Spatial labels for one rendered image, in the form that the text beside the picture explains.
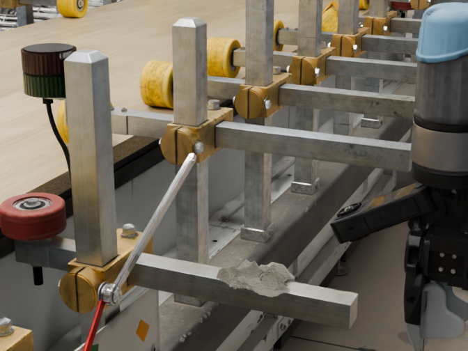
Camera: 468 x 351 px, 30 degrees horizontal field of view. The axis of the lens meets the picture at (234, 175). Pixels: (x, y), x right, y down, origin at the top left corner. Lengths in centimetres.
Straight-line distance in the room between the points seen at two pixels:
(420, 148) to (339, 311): 21
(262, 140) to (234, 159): 70
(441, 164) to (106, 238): 39
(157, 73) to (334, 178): 48
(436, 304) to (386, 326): 179
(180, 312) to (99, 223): 31
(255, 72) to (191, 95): 25
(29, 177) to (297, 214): 57
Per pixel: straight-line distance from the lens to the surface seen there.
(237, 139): 121
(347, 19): 186
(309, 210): 164
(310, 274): 261
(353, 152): 115
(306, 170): 169
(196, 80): 116
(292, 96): 144
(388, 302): 284
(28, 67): 97
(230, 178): 188
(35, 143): 137
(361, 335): 265
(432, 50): 82
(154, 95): 152
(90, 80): 94
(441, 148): 84
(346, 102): 141
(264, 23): 138
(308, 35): 163
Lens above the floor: 130
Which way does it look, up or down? 19 degrees down
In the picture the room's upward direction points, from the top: straight up
